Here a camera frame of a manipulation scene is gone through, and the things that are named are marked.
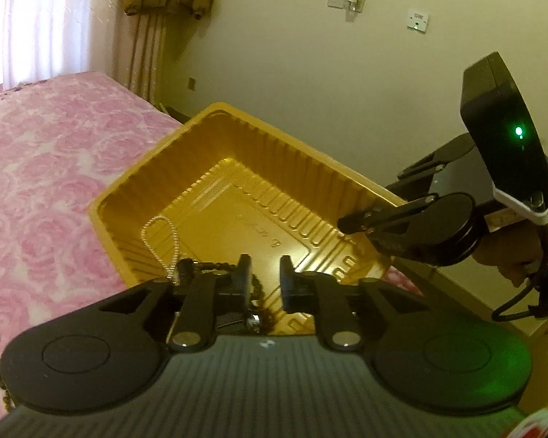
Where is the white sheer curtain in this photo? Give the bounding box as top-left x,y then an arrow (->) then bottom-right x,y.
0,0 -> 134,99

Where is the dark bead necklace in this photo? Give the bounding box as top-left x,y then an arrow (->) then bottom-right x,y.
189,259 -> 275,330

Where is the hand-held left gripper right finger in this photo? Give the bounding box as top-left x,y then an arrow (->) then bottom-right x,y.
278,255 -> 421,353

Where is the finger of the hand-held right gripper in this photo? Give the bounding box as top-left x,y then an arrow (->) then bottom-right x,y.
337,193 -> 440,235
384,132 -> 478,202

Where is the black cable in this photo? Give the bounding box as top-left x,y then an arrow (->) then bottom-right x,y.
491,223 -> 548,324

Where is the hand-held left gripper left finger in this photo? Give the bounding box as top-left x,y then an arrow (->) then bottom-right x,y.
98,253 -> 255,353

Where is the person's right hand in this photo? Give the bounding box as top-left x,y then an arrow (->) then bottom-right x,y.
476,220 -> 548,288

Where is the pink floral blanket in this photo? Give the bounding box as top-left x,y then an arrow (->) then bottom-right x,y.
0,70 -> 186,380

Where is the striped beige curtain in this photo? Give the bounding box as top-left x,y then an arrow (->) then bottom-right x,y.
125,8 -> 168,107

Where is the yellow plastic tray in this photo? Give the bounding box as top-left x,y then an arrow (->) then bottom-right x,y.
88,103 -> 409,330

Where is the white pearl necklace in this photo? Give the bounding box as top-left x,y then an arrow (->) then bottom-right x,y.
141,216 -> 180,280

